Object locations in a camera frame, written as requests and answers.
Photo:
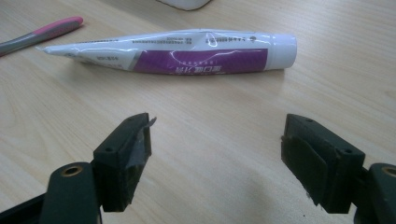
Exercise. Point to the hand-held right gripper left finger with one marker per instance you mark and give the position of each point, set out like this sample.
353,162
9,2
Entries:
118,161

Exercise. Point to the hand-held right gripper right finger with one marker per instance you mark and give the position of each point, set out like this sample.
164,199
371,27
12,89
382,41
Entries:
323,165

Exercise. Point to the white and purple toothpaste tube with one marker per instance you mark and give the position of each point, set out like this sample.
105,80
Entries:
199,60

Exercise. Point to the pink and grey toothbrush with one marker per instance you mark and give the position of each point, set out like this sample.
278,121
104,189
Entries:
46,31

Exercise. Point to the white toothbrush holder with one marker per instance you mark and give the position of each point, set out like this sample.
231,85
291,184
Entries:
185,3

